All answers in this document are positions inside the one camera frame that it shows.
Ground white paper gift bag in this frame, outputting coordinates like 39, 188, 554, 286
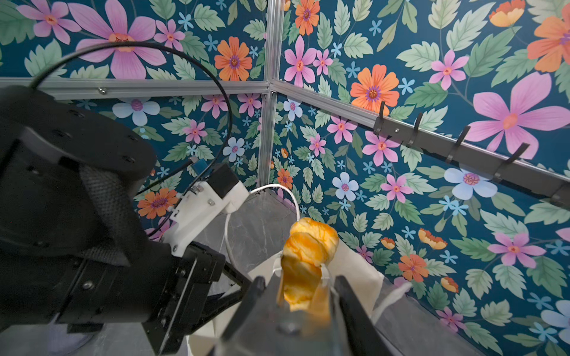
187, 242, 411, 355

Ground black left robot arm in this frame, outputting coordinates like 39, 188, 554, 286
1, 55, 250, 355

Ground white metal tongs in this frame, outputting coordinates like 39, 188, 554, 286
210, 255, 350, 355

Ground black wall hook rail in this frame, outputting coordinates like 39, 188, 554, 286
371, 102, 569, 209

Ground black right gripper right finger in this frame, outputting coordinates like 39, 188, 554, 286
334, 276, 393, 356

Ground braided golden bread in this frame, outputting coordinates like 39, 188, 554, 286
281, 217, 339, 323

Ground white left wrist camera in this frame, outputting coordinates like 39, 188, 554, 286
163, 163, 249, 258

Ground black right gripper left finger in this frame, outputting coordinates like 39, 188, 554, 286
220, 277, 267, 343

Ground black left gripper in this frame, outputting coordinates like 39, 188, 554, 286
57, 243, 252, 355

